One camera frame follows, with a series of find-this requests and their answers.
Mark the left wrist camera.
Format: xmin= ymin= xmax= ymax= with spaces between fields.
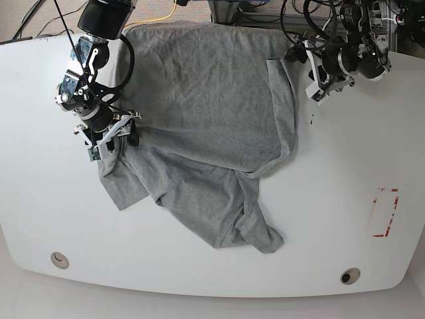
xmin=305 ymin=82 xmax=330 ymax=106

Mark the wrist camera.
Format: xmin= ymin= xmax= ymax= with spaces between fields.
xmin=87 ymin=146 xmax=103 ymax=161
xmin=305 ymin=82 xmax=330 ymax=106

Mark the right table cable grommet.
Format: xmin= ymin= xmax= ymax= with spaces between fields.
xmin=340 ymin=268 xmax=361 ymax=285

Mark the table cable grommet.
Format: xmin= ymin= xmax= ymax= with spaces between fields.
xmin=340 ymin=268 xmax=361 ymax=285
xmin=50 ymin=252 xmax=69 ymax=270

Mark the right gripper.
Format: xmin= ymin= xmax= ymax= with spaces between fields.
xmin=74 ymin=108 xmax=142 ymax=156

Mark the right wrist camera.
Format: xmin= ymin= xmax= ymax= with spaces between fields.
xmin=87 ymin=146 xmax=103 ymax=161

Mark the aluminium frame stand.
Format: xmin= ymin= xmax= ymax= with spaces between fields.
xmin=207 ymin=1 xmax=400 ymax=52

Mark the left table cable grommet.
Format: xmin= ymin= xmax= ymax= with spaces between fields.
xmin=50 ymin=252 xmax=69 ymax=270

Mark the yellow cable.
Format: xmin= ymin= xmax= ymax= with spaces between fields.
xmin=124 ymin=0 xmax=177 ymax=27

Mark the red tape rectangle marking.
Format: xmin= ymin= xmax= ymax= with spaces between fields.
xmin=368 ymin=188 xmax=400 ymax=238

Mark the grey t-shirt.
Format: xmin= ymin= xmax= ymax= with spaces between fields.
xmin=99 ymin=22 xmax=299 ymax=253

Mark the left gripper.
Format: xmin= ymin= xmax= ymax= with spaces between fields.
xmin=284 ymin=39 xmax=355 ymax=95

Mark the black floor cable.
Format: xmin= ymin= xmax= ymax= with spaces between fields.
xmin=13 ymin=0 xmax=84 ymax=40

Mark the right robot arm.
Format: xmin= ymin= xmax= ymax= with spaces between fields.
xmin=55 ymin=1 xmax=141 ymax=161

